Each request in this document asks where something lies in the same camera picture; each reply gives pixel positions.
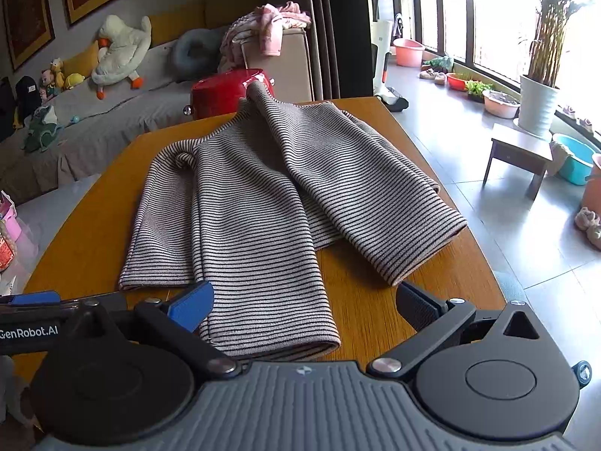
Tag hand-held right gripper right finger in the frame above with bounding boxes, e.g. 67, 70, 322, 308
366, 281, 541, 381

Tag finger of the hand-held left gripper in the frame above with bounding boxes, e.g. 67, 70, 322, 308
0, 290, 110, 321

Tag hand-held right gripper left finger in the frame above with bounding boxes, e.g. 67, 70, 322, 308
134, 281, 239, 380

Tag striped knit sweater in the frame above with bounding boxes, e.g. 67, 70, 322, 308
117, 81, 469, 362

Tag pink clothes pile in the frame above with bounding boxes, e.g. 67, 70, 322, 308
218, 3, 312, 73

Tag red snack packet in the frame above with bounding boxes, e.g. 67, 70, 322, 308
0, 230, 15, 271

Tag pink box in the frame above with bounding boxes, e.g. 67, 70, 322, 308
0, 190, 23, 242

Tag white stool grey cushion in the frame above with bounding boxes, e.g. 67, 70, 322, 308
13, 173, 103, 266

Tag green dinosaur plush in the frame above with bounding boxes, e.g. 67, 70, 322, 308
21, 104, 64, 153

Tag small brown stool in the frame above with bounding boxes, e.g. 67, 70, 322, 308
483, 123, 554, 200

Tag pair of pale slippers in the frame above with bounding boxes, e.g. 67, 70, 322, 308
575, 207, 601, 244

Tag black bag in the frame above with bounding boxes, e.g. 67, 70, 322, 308
13, 75, 41, 123

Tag grey sofa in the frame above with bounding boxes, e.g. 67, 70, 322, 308
0, 40, 245, 203

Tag red glossy bin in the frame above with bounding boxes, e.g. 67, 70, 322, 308
188, 68, 276, 120

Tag pink doll toy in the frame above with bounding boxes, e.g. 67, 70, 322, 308
39, 70, 59, 99

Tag orange bucket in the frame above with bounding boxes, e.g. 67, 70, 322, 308
581, 153, 601, 213

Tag blue basin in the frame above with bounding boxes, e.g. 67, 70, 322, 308
550, 134, 599, 186

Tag pink basin with metal bowl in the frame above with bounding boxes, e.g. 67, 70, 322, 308
483, 89, 522, 119

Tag green seedling tray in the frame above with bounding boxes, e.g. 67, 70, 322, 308
465, 80, 495, 103

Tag white ribbed plant pot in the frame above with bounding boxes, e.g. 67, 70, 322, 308
518, 74, 560, 137

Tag yellow sofa cushion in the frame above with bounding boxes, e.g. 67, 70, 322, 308
61, 40, 100, 78
149, 0, 207, 48

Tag plain pink basin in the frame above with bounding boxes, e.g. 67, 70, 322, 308
393, 38, 426, 67

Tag grey neck pillow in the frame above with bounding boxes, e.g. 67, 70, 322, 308
170, 28, 226, 72

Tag white floor washer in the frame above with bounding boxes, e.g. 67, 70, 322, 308
368, 0, 410, 111

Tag white duck plush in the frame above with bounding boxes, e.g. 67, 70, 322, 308
91, 14, 153, 100

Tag dark curtain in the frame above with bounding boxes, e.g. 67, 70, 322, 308
307, 0, 367, 101

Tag black framed window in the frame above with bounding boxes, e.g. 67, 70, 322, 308
415, 0, 601, 132

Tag tall bamboo plant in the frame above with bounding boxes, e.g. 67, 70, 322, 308
528, 0, 593, 88

